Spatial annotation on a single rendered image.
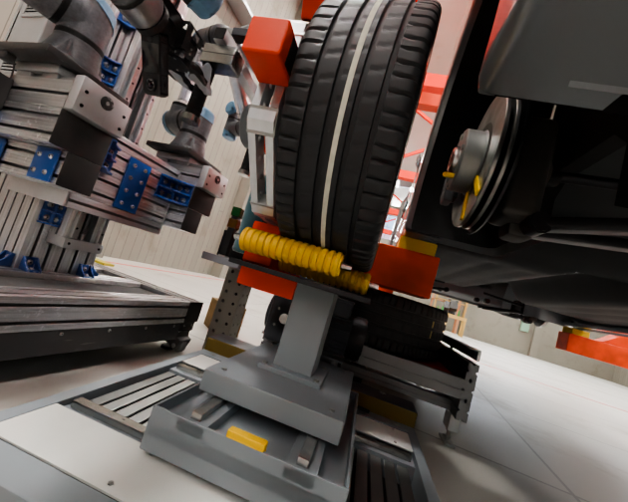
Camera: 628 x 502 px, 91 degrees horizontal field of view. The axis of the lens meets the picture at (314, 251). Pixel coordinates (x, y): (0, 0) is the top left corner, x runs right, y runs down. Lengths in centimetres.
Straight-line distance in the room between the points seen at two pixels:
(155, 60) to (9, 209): 85
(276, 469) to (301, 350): 28
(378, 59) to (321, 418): 66
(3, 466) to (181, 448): 24
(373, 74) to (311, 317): 53
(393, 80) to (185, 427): 69
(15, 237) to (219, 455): 101
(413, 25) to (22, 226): 125
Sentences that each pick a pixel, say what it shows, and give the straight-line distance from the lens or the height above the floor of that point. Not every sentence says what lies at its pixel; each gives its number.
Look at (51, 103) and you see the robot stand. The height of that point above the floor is 69.
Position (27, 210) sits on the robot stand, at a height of 41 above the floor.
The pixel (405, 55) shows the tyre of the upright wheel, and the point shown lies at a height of 87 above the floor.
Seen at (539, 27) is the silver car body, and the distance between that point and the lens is 41.
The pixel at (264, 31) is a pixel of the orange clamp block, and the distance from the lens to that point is 67.
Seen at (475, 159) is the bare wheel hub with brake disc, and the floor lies 82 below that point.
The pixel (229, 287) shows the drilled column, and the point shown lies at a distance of 147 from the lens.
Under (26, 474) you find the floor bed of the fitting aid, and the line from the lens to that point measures 68.
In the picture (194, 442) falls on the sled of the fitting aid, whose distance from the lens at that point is 65.
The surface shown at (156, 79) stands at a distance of 79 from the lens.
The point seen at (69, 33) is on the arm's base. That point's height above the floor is 90.
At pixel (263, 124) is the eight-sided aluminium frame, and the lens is 68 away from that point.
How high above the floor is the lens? 46
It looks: 6 degrees up
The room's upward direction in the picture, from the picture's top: 17 degrees clockwise
